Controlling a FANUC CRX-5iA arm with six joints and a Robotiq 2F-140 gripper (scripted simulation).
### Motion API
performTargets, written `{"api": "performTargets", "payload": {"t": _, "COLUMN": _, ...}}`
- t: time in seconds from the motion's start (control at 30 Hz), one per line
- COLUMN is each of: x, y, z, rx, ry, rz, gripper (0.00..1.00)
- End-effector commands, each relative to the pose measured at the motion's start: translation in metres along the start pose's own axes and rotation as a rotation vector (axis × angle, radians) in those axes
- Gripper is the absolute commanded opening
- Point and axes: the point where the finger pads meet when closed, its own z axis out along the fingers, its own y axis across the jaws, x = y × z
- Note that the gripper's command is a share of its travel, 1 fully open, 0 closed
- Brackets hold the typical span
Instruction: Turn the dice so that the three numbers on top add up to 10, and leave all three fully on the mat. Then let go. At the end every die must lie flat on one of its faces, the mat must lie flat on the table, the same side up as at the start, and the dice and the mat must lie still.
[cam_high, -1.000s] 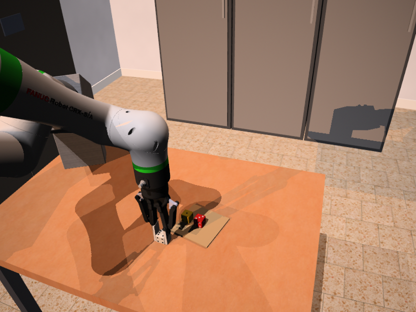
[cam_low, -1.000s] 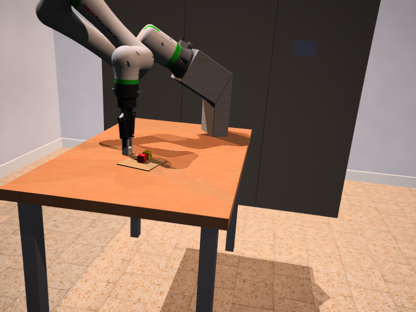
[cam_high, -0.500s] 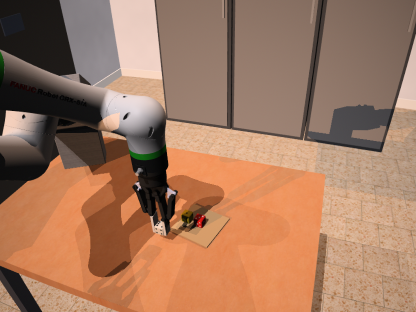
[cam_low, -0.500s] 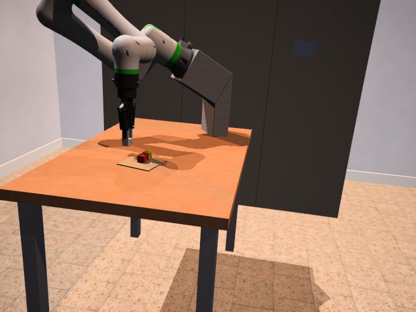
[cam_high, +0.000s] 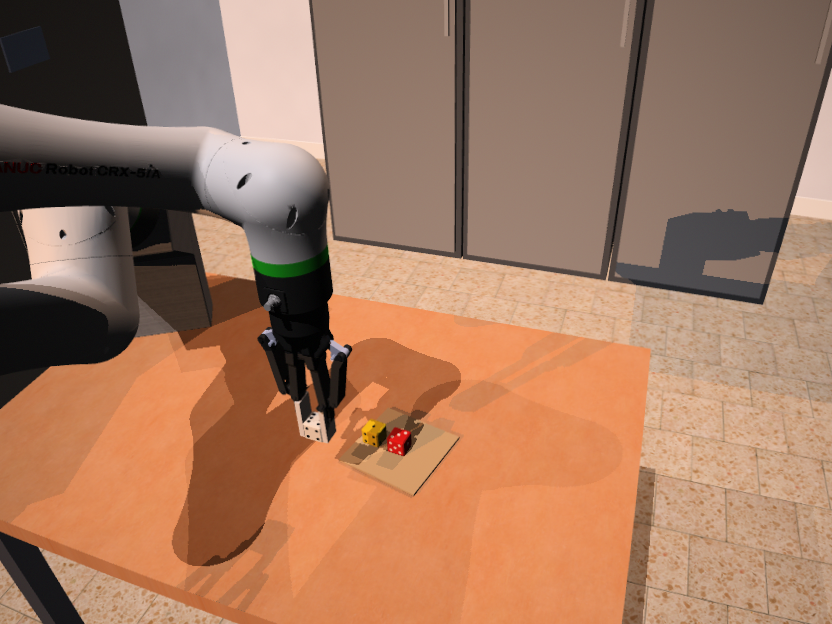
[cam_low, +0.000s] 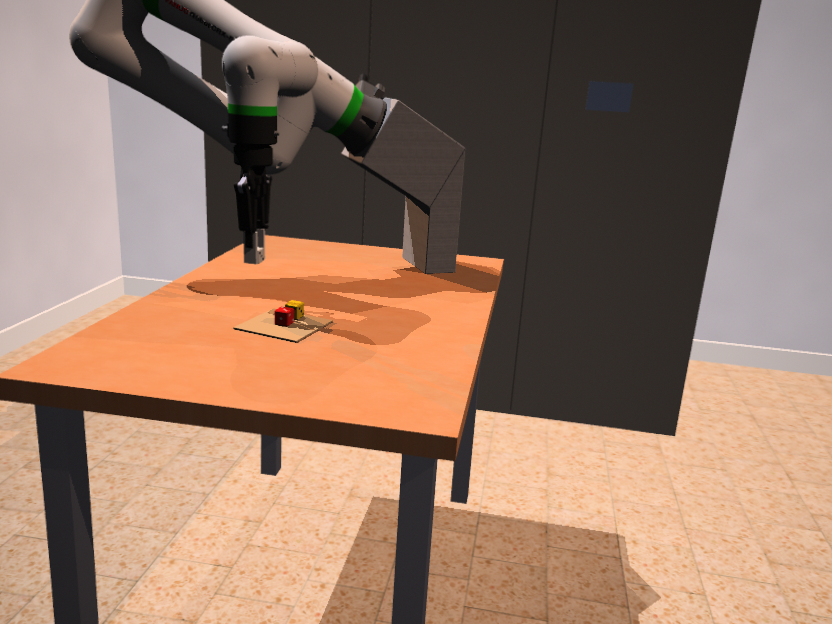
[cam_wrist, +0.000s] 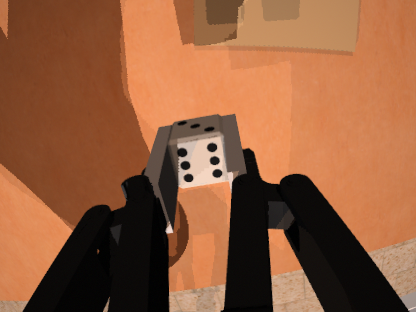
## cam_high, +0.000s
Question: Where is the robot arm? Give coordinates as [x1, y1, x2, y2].
[0, 104, 333, 376]

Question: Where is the tan flat mat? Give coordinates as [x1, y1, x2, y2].
[339, 408, 459, 496]

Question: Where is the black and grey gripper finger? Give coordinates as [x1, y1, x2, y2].
[258, 327, 312, 437]
[300, 335, 352, 444]

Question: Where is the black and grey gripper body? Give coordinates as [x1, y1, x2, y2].
[268, 302, 334, 361]

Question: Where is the dark red die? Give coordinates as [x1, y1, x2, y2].
[387, 427, 412, 456]

